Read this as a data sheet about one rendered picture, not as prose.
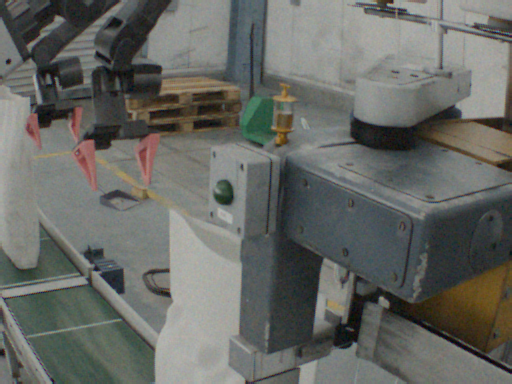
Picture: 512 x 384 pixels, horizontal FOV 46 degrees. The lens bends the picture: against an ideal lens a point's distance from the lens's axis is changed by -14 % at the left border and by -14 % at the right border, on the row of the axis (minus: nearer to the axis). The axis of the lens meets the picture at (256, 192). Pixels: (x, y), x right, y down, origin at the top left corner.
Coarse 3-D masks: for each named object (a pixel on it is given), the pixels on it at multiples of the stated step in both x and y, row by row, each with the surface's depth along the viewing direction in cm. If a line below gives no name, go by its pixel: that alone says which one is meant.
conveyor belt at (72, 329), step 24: (72, 288) 246; (24, 312) 221; (48, 312) 224; (72, 312) 227; (96, 312) 229; (24, 336) 220; (48, 336) 208; (72, 336) 210; (96, 336) 213; (120, 336) 215; (48, 360) 193; (72, 360) 196; (96, 360) 198; (120, 360) 200; (144, 360) 202
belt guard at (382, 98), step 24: (384, 72) 90; (408, 72) 94; (456, 72) 104; (360, 96) 81; (384, 96) 79; (408, 96) 79; (432, 96) 88; (456, 96) 103; (384, 120) 80; (408, 120) 80
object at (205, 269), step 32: (192, 224) 138; (192, 256) 132; (224, 256) 135; (192, 288) 134; (224, 288) 121; (192, 320) 137; (224, 320) 123; (160, 352) 139; (192, 352) 129; (224, 352) 125
